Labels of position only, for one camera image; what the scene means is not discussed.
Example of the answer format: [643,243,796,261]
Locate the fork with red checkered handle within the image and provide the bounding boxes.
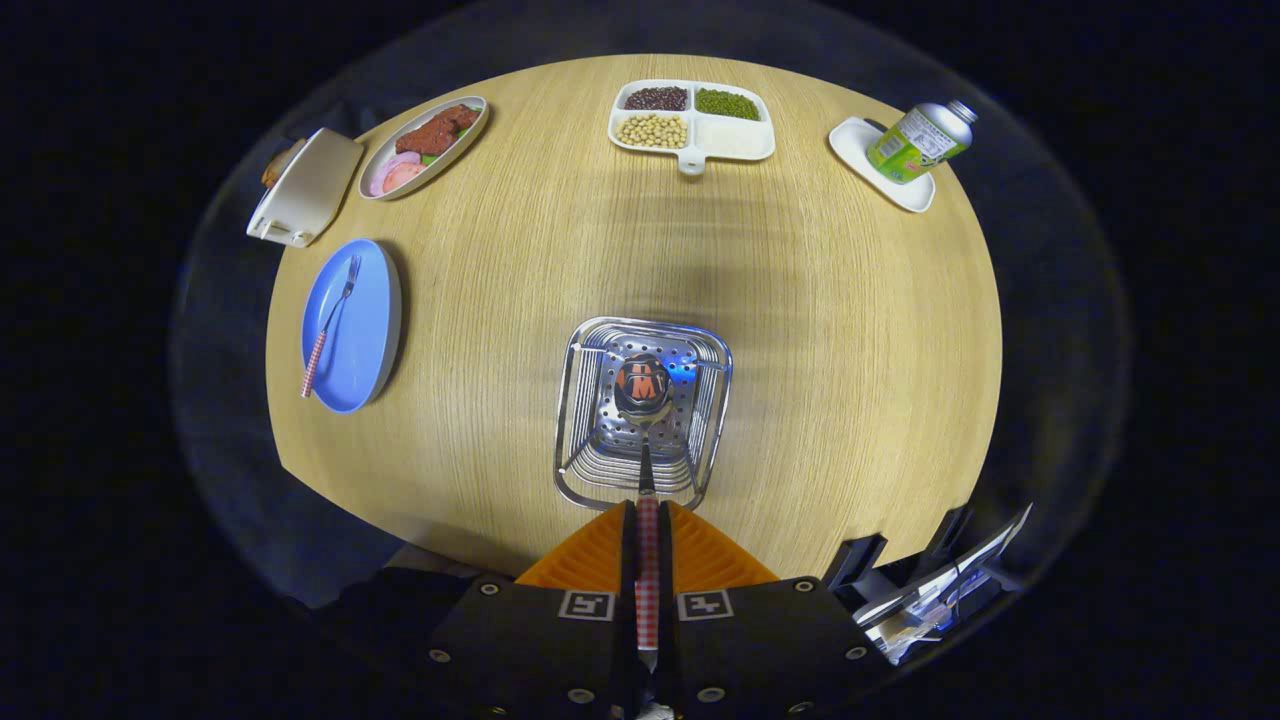
[300,255,362,399]

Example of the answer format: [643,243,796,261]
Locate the metal wire rack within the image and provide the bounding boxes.
[553,316,734,512]

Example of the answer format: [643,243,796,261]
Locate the white divided tray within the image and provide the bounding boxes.
[608,79,777,177]

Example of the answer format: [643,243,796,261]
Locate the red-brown meat steak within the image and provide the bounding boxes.
[395,104,481,156]

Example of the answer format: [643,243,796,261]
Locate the heap of green beans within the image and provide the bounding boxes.
[695,88,761,122]

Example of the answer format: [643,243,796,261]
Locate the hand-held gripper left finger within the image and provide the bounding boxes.
[425,500,641,720]

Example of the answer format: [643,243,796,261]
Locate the green bottle with silver cap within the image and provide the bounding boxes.
[866,99,978,185]

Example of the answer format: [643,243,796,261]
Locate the spoon with red checkered handle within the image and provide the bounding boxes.
[612,352,674,673]

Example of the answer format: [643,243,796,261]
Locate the white toaster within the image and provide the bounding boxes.
[246,127,365,249]

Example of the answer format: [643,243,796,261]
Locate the blue round plate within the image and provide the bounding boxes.
[300,238,403,415]

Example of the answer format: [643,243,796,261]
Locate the heap of yellow soybeans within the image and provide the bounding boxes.
[616,113,689,150]

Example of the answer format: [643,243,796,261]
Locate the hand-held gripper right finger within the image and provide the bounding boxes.
[657,500,886,720]

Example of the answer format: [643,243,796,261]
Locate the small white dish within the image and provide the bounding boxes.
[828,117,937,214]

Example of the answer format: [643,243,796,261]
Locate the brown toast slice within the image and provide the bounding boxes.
[262,140,306,189]

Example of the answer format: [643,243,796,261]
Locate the beige round plate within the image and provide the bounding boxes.
[358,95,490,201]

